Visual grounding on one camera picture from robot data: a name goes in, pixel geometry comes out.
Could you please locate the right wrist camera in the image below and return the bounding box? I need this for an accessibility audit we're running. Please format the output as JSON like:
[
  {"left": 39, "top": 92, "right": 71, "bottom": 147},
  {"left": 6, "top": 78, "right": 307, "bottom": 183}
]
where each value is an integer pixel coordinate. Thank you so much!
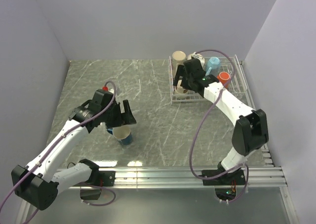
[{"left": 190, "top": 52, "right": 204, "bottom": 61}]

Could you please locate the cream steel-lined tumbler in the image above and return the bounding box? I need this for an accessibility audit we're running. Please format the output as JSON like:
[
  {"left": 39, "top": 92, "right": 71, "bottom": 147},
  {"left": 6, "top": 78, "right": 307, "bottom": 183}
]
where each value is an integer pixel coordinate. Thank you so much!
[{"left": 174, "top": 79, "right": 189, "bottom": 95}]

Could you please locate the cream mug green interior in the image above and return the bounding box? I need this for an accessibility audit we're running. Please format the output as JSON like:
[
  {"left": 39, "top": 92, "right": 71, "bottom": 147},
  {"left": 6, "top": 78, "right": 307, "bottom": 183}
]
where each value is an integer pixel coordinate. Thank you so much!
[{"left": 187, "top": 52, "right": 205, "bottom": 67}]

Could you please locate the light blue mug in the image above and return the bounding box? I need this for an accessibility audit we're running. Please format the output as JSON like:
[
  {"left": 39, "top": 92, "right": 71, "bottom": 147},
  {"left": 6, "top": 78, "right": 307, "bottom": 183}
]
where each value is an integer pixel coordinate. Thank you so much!
[{"left": 205, "top": 57, "right": 221, "bottom": 77}]

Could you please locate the orange mug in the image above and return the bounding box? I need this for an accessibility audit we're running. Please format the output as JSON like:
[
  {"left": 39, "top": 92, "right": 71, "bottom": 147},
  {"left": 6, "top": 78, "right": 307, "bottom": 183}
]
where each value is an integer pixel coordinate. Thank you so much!
[{"left": 217, "top": 71, "right": 231, "bottom": 89}]

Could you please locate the black box under table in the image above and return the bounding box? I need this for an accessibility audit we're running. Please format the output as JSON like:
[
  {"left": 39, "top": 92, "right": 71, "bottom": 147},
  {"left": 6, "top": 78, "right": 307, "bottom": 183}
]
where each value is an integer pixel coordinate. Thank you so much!
[{"left": 79, "top": 188, "right": 102, "bottom": 201}]

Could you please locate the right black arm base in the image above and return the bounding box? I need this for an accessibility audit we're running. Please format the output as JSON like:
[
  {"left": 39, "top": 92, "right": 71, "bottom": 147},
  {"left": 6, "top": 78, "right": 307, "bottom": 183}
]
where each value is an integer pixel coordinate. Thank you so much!
[{"left": 199, "top": 168, "right": 246, "bottom": 186}]

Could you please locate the tall cream illustrated mug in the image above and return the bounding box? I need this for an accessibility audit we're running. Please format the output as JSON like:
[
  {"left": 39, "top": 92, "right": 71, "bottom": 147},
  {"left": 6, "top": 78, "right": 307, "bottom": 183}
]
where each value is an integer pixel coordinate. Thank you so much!
[{"left": 172, "top": 50, "right": 186, "bottom": 71}]

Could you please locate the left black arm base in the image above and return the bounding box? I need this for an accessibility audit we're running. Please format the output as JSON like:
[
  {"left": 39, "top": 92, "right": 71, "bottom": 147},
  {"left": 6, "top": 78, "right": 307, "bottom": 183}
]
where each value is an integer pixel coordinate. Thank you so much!
[{"left": 79, "top": 159, "right": 116, "bottom": 187}]

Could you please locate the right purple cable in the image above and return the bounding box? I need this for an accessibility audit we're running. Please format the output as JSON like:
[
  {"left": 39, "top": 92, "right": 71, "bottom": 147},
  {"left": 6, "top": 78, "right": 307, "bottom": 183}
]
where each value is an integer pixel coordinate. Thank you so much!
[{"left": 189, "top": 49, "right": 249, "bottom": 203}]

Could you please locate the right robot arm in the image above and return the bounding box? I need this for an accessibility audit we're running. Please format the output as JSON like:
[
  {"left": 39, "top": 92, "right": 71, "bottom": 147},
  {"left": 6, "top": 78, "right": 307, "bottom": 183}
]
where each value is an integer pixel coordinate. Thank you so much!
[{"left": 174, "top": 58, "right": 269, "bottom": 184}]

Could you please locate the aluminium table rail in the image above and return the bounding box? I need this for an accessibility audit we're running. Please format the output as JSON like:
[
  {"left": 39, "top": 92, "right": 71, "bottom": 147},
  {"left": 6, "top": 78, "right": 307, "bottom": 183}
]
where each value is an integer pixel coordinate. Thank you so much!
[{"left": 14, "top": 125, "right": 288, "bottom": 224}]

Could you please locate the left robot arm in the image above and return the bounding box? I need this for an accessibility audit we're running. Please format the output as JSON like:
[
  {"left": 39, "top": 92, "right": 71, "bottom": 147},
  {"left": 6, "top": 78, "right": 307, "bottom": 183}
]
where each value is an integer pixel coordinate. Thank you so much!
[{"left": 11, "top": 88, "right": 136, "bottom": 211}]

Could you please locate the white wire dish rack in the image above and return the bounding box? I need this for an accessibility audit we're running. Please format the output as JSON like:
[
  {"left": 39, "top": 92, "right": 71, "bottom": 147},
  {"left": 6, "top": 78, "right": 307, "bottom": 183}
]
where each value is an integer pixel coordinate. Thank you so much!
[{"left": 169, "top": 55, "right": 249, "bottom": 104}]

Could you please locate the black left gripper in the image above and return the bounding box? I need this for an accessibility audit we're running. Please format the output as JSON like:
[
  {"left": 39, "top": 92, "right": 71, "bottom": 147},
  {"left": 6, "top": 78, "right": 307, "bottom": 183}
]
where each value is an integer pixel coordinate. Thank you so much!
[{"left": 101, "top": 99, "right": 136, "bottom": 129}]

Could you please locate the dark blue mug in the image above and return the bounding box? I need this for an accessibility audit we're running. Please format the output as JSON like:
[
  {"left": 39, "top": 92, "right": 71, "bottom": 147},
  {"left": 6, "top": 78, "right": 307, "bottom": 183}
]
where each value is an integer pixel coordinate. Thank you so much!
[{"left": 107, "top": 125, "right": 133, "bottom": 146}]

